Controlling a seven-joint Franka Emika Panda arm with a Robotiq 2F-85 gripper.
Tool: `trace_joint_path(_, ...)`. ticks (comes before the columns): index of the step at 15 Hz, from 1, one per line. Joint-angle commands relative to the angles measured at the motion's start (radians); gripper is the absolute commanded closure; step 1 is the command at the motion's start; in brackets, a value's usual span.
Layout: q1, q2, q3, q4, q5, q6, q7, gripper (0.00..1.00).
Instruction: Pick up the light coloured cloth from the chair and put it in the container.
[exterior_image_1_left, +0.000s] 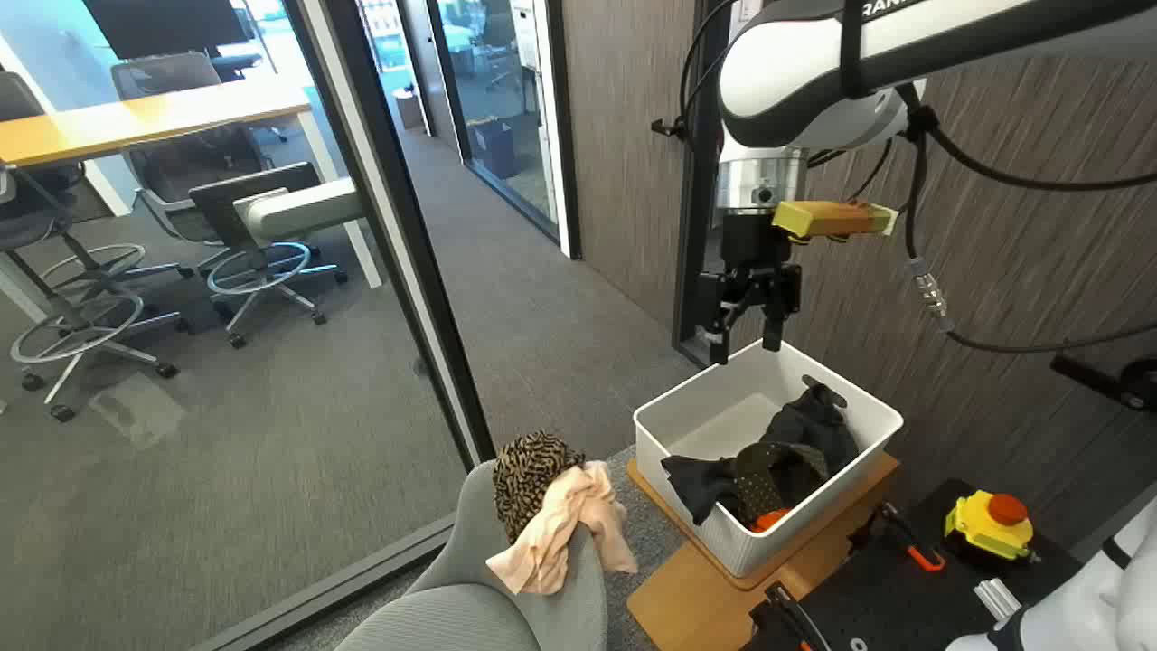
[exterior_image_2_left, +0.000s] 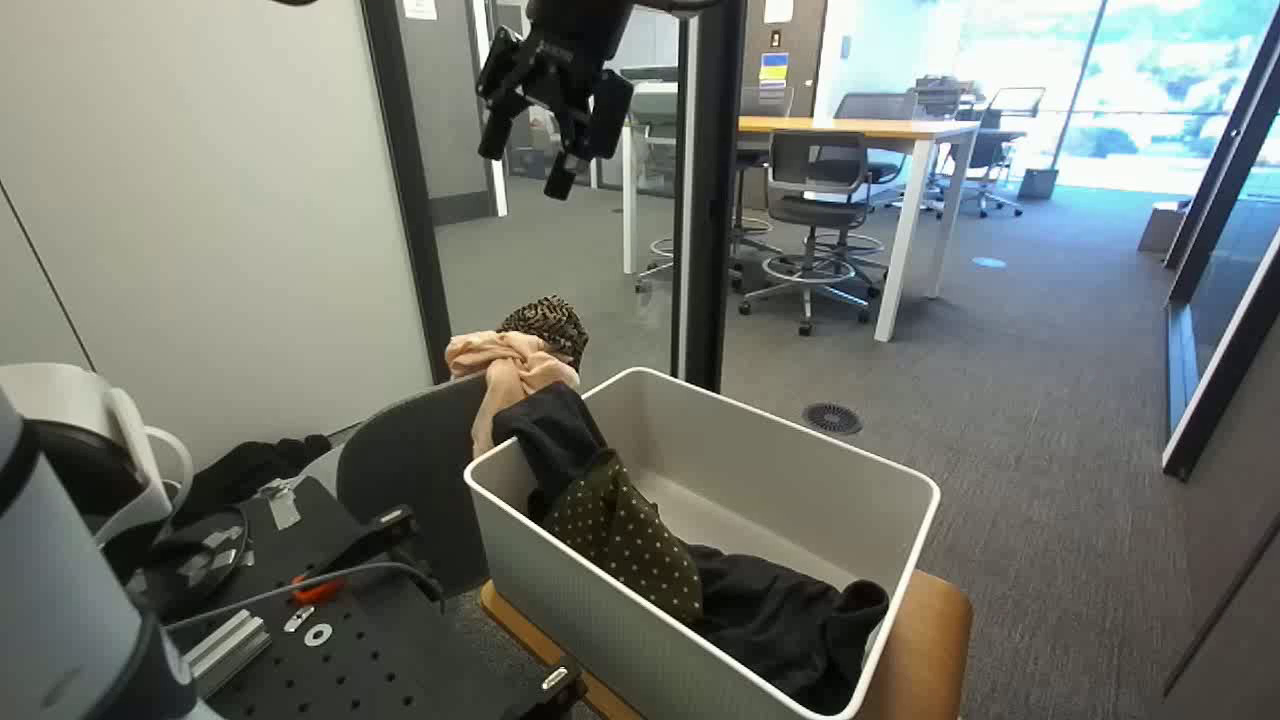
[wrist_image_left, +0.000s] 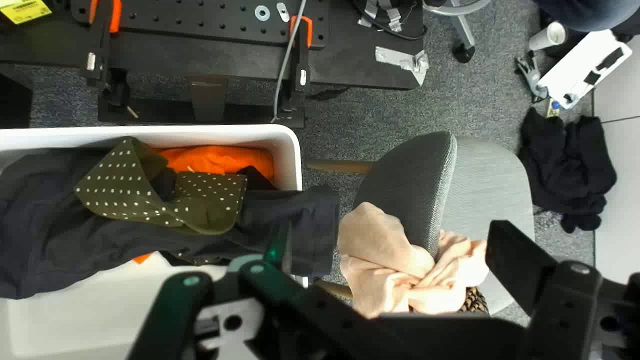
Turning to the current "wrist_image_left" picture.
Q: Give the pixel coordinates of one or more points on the crumpled black cloth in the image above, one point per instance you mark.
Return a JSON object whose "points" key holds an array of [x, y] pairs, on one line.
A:
{"points": [[567, 167]]}

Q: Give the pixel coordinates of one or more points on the orange cloth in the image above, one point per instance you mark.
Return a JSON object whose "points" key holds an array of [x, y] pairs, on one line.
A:
{"points": [[212, 161]]}

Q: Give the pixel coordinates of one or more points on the small white metal plate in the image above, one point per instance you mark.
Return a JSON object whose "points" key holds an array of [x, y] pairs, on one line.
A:
{"points": [[283, 11]]}

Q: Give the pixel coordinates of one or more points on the dark blue seat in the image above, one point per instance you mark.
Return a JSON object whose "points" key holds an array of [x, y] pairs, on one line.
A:
{"points": [[586, 13]]}

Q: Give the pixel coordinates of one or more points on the black perforated breadboard plate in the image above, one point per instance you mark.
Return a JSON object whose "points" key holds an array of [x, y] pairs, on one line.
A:
{"points": [[200, 20]]}

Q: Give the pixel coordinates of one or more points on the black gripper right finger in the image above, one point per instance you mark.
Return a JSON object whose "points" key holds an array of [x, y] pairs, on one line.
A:
{"points": [[573, 313]]}

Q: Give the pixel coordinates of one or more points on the white paper roll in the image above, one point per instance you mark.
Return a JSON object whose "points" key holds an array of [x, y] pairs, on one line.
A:
{"points": [[547, 37]]}

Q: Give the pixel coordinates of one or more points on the grey upholstered chair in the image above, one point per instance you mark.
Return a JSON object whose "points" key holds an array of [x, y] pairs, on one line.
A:
{"points": [[413, 181]]}

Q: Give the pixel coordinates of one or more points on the dark navy cloth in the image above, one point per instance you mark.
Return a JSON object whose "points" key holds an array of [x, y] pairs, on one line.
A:
{"points": [[40, 232]]}

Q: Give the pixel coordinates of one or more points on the leopard print cloth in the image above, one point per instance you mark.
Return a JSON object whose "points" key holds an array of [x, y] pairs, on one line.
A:
{"points": [[475, 301]]}

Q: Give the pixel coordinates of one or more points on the office chair wheel base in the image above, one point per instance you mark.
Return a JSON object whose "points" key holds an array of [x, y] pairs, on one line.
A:
{"points": [[462, 31]]}

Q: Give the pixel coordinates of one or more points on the grey hand tool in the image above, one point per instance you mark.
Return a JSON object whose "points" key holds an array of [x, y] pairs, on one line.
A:
{"points": [[531, 74]]}

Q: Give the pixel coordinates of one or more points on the white plastic container bin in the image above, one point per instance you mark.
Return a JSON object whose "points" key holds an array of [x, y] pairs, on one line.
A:
{"points": [[200, 133]]}

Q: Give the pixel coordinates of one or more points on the olive polka dot cloth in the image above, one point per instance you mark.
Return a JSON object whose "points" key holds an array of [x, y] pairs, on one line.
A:
{"points": [[120, 191]]}

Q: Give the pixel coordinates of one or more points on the black flat board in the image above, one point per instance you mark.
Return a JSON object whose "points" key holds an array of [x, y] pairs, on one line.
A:
{"points": [[347, 67]]}

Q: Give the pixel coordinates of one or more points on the yellow sticker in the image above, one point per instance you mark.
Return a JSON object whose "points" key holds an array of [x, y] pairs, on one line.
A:
{"points": [[23, 11]]}

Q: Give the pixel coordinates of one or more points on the silver metal washer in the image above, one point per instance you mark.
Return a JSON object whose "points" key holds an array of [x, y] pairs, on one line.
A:
{"points": [[263, 13]]}

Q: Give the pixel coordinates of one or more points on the light peach cloth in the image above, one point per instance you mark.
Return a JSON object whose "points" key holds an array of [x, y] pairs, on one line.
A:
{"points": [[373, 253]]}

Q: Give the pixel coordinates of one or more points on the silver tape piece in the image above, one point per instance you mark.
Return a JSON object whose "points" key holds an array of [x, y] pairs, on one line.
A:
{"points": [[401, 61]]}

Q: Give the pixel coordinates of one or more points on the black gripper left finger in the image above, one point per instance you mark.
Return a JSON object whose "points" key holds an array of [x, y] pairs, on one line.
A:
{"points": [[171, 313]]}

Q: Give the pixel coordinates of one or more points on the white plastic case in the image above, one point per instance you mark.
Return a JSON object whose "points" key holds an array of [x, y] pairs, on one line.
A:
{"points": [[573, 73]]}

